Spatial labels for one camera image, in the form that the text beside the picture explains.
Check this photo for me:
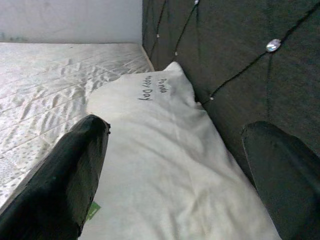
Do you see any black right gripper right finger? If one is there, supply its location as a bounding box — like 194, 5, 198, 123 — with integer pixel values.
241, 120, 320, 240

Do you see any white pillow with black lettering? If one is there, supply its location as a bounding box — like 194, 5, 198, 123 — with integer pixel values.
79, 61, 283, 240

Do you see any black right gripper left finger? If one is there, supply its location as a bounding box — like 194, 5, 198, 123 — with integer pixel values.
0, 114, 112, 240

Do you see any beige quilted mattress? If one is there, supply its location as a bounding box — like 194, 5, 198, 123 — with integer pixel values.
0, 41, 156, 211

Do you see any dark tufted headboard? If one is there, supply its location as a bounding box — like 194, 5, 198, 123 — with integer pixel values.
141, 0, 320, 191

